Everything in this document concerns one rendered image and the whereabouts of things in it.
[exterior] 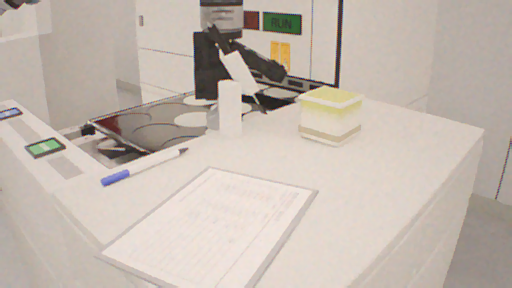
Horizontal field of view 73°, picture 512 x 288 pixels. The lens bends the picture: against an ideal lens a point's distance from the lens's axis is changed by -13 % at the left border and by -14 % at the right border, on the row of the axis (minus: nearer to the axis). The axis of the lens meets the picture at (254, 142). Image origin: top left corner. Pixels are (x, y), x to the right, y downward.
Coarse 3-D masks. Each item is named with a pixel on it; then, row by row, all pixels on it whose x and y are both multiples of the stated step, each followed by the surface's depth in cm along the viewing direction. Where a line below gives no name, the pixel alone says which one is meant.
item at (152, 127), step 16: (128, 112) 93; (144, 112) 93; (160, 112) 93; (176, 112) 93; (112, 128) 83; (128, 128) 83; (144, 128) 84; (160, 128) 83; (176, 128) 83; (192, 128) 83; (144, 144) 75; (160, 144) 75; (176, 144) 76
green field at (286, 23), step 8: (264, 16) 94; (272, 16) 92; (280, 16) 91; (288, 16) 89; (296, 16) 88; (264, 24) 95; (272, 24) 93; (280, 24) 91; (288, 24) 90; (296, 24) 88; (296, 32) 89
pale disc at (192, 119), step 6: (180, 114) 91; (186, 114) 92; (192, 114) 92; (198, 114) 92; (204, 114) 92; (180, 120) 88; (186, 120) 88; (192, 120) 88; (198, 120) 88; (204, 120) 88; (192, 126) 84
